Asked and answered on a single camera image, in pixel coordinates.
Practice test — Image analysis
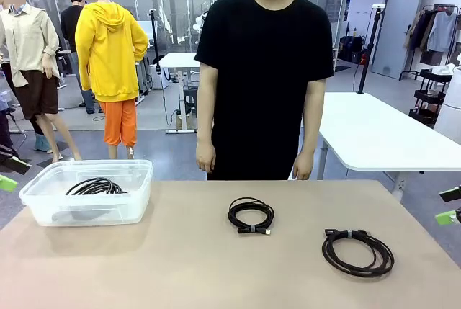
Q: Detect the black utility cart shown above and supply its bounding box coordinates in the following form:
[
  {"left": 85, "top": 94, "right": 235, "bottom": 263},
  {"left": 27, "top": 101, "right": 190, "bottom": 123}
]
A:
[{"left": 408, "top": 67, "right": 453, "bottom": 126}]

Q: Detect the black stool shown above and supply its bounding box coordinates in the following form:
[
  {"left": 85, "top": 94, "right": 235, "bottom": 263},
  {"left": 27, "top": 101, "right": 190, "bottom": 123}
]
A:
[{"left": 182, "top": 86, "right": 198, "bottom": 115}]

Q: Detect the person's right forearm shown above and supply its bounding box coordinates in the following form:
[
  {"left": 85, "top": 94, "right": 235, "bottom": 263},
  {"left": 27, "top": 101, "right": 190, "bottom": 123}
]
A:
[{"left": 196, "top": 62, "right": 218, "bottom": 148}]

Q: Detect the person in black T-shirt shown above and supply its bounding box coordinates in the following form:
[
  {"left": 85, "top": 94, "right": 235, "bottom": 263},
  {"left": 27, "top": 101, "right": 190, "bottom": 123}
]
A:
[{"left": 194, "top": 0, "right": 336, "bottom": 181}]

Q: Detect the clear plastic storage container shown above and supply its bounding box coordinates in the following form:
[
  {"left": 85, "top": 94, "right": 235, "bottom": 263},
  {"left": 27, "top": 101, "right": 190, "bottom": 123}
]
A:
[{"left": 19, "top": 159, "right": 154, "bottom": 227}]

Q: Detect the clothes rack with garments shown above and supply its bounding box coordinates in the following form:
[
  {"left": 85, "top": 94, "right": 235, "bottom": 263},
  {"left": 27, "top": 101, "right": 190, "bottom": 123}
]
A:
[{"left": 403, "top": 4, "right": 461, "bottom": 81}]

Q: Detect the large white table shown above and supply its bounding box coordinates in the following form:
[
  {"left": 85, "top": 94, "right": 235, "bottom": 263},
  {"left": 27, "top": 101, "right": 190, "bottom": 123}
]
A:
[{"left": 318, "top": 91, "right": 461, "bottom": 202}]

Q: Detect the person's left hand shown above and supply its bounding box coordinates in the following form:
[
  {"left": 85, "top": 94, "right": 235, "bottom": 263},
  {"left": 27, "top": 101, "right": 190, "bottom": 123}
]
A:
[{"left": 292, "top": 153, "right": 313, "bottom": 181}]

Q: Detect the mannequin in beige shirt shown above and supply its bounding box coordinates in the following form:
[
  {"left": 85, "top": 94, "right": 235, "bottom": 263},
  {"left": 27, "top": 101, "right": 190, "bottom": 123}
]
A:
[{"left": 0, "top": 0, "right": 82, "bottom": 162}]

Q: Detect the white plastic bag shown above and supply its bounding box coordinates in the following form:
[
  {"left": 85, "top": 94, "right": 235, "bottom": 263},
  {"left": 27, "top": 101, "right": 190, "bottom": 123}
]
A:
[{"left": 431, "top": 64, "right": 457, "bottom": 76}]

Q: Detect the black camera tripod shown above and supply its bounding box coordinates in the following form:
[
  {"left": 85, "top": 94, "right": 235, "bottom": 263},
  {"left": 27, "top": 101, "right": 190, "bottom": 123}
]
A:
[{"left": 148, "top": 8, "right": 163, "bottom": 90}]

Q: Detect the background person in black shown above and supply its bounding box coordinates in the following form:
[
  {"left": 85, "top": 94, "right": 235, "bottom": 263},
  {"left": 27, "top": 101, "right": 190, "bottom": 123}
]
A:
[{"left": 60, "top": 0, "right": 97, "bottom": 115}]

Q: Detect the person's right hand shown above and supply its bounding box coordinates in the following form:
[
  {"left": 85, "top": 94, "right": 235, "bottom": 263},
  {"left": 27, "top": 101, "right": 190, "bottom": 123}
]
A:
[{"left": 195, "top": 142, "right": 217, "bottom": 173}]

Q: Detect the grey partition panel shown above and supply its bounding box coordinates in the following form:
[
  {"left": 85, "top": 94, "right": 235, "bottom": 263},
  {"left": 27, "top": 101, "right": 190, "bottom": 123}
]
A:
[{"left": 370, "top": 0, "right": 425, "bottom": 80}]

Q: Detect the black camera pole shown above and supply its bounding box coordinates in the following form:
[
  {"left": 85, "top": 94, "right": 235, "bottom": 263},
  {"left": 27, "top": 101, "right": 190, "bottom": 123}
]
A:
[{"left": 356, "top": 4, "right": 385, "bottom": 94}]

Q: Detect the thin black USB cable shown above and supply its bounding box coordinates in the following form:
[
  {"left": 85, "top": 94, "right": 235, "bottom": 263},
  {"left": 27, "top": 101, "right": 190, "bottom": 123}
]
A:
[{"left": 227, "top": 196, "right": 275, "bottom": 237}]

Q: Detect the black backpack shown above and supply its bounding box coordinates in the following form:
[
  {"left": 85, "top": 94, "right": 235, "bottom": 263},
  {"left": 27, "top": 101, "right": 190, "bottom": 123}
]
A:
[{"left": 339, "top": 35, "right": 363, "bottom": 63}]

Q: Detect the mannequin in yellow hoodie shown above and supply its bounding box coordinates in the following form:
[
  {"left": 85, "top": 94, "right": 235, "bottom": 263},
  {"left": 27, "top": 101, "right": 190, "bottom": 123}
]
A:
[{"left": 74, "top": 0, "right": 151, "bottom": 161}]

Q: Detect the black cable with grey strap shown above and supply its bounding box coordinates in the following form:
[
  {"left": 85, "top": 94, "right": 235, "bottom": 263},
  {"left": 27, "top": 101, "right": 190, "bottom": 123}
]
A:
[{"left": 321, "top": 228, "right": 395, "bottom": 280}]

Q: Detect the person's left forearm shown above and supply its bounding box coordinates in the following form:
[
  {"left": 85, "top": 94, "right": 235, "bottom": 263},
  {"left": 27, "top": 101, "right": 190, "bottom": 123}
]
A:
[{"left": 300, "top": 71, "right": 327, "bottom": 158}]

